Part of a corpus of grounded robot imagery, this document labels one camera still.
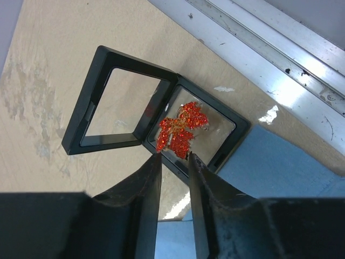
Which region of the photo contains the light blue button shirt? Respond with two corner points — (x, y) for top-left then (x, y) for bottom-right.
(155, 126), (344, 258)

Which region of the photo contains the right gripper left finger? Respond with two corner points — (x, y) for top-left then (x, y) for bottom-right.
(1, 154), (162, 258)

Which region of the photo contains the black display case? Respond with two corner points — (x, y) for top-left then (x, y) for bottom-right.
(62, 46), (250, 172)

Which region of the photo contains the red leaf brooch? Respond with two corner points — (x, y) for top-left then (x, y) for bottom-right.
(156, 101), (209, 160)

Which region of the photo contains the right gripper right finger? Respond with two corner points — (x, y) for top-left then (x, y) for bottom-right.
(188, 154), (344, 258)

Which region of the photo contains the aluminium rail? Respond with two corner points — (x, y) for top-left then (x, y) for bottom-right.
(153, 1), (344, 152)

